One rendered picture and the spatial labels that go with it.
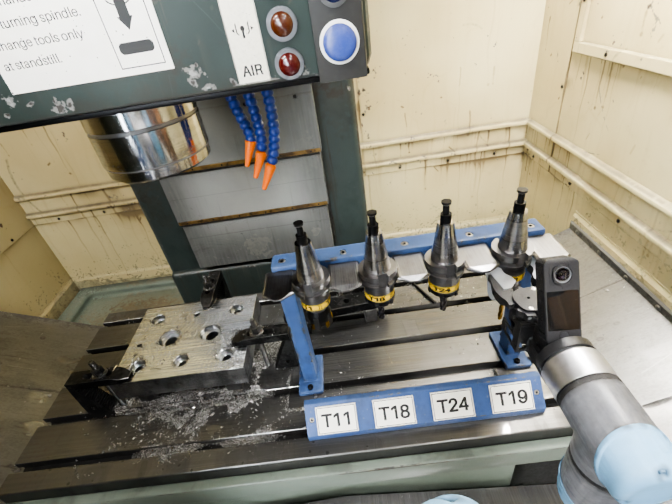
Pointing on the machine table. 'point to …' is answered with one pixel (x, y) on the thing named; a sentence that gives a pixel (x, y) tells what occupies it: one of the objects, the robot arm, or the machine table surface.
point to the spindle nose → (149, 142)
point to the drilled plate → (193, 372)
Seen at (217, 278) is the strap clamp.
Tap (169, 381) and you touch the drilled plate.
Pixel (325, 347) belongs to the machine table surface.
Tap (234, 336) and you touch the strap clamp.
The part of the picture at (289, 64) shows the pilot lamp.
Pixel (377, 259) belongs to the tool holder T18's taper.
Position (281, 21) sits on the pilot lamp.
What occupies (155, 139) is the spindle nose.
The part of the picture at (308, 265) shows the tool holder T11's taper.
